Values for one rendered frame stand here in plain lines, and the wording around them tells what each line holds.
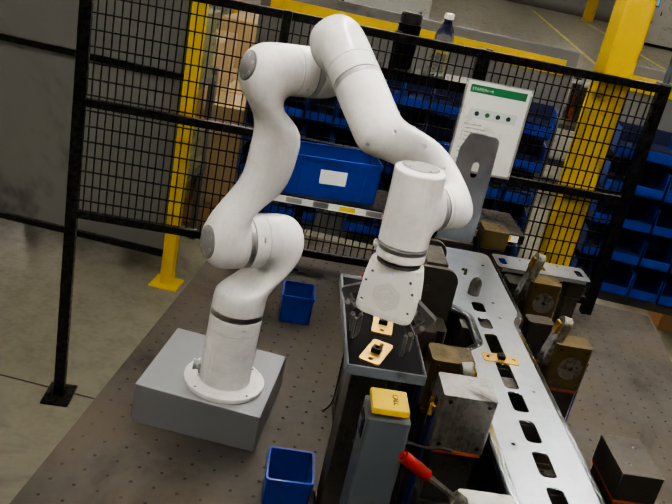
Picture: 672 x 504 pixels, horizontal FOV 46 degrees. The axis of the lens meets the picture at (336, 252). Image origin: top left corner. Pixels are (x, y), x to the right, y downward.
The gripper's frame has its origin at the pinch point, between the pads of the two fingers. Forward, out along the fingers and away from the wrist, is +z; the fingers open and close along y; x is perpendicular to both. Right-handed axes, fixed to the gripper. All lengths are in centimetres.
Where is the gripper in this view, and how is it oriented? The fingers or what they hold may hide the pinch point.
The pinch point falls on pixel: (379, 339)
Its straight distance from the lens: 138.2
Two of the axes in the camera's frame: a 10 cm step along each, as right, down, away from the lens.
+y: 9.1, 3.1, -2.8
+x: 3.7, -2.9, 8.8
